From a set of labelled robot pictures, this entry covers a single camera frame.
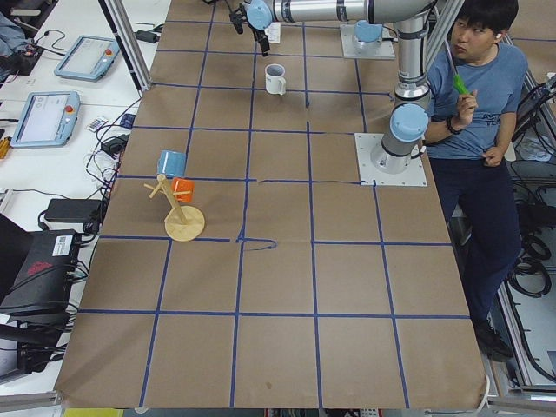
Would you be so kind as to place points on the blue mug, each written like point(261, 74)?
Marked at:
point(171, 163)

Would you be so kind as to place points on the black power brick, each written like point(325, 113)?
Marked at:
point(72, 210)

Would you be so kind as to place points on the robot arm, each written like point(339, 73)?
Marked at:
point(408, 121)

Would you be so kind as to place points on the teach pendant lower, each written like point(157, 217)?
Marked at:
point(47, 120)

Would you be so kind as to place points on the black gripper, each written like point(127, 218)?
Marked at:
point(261, 36)

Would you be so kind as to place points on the person in blue shirt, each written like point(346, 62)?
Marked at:
point(497, 71)

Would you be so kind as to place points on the wooden mug tree stand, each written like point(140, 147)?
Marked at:
point(183, 223)

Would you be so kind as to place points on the person's left hand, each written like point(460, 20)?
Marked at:
point(493, 156)

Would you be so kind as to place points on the orange mug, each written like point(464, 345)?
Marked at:
point(182, 189)

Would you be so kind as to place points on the teach pendant upper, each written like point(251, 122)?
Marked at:
point(88, 59)

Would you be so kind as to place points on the teach pendant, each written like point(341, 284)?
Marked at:
point(47, 120)
point(88, 59)

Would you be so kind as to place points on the black computer case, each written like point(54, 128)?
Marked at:
point(34, 270)

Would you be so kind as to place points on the black power adapter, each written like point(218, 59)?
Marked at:
point(146, 36)

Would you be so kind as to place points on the white HOME mug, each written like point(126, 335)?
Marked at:
point(275, 81)

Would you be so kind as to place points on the blue white milk carton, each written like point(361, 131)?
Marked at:
point(273, 32)

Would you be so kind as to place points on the person's right hand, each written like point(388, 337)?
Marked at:
point(466, 105)

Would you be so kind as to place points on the aluminium frame post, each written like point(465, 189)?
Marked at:
point(120, 26)

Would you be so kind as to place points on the small remote control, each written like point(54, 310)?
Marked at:
point(97, 123)

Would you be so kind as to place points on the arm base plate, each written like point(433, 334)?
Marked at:
point(378, 168)
point(367, 41)

